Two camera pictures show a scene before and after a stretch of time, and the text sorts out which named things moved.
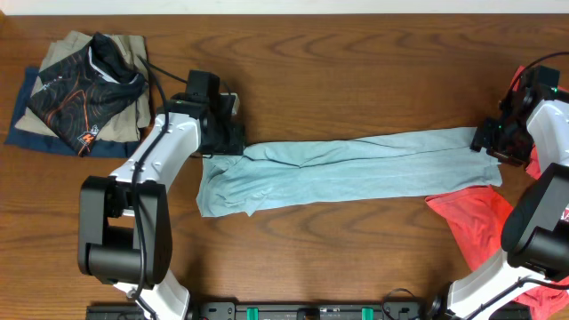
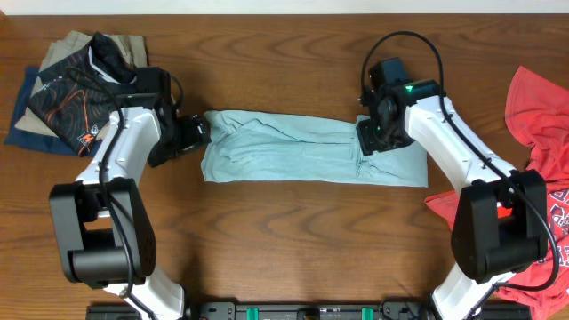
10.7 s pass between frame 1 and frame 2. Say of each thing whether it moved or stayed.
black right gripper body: moved
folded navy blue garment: stayed
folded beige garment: stayed
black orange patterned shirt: stayed
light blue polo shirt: moved
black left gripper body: moved
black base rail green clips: stayed
